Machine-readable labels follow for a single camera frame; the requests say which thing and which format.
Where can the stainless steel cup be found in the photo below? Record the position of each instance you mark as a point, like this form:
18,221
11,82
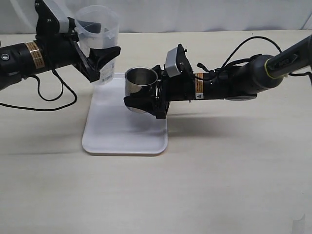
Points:
137,78

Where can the white plastic tray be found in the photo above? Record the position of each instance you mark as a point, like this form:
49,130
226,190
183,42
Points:
111,129

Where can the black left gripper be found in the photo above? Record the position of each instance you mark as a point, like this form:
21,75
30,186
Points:
89,66

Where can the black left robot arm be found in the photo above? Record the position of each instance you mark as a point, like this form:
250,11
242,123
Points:
55,46

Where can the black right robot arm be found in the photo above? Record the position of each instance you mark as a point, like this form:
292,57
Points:
239,80

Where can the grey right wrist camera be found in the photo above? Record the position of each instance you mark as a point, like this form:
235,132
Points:
176,62

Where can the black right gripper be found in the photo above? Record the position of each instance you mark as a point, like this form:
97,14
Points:
156,103

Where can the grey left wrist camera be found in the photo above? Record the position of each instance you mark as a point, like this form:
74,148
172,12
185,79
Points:
58,12

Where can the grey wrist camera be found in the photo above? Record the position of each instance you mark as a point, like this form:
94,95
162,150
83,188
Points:
58,12
176,62

